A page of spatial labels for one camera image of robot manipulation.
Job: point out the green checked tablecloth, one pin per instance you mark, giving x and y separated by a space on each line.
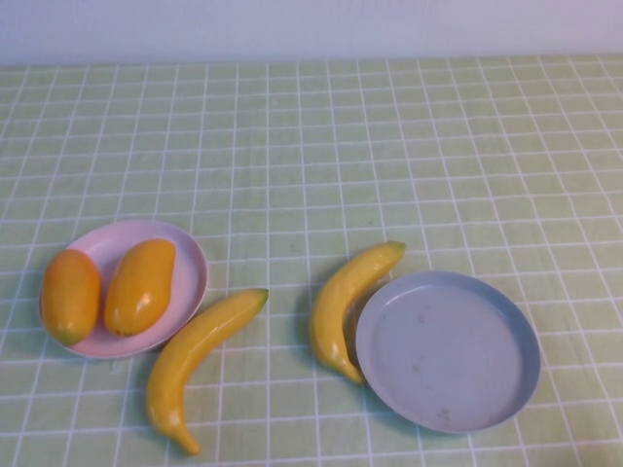
389 146

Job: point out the large yellow banana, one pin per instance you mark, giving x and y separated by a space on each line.
194 350

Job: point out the small yellow banana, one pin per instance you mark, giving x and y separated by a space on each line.
336 301

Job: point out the pink round plate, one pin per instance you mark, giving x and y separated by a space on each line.
190 277

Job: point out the blue round plate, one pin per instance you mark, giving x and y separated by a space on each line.
448 350

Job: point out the orange yellow mango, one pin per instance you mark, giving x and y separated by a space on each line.
70 297
138 287

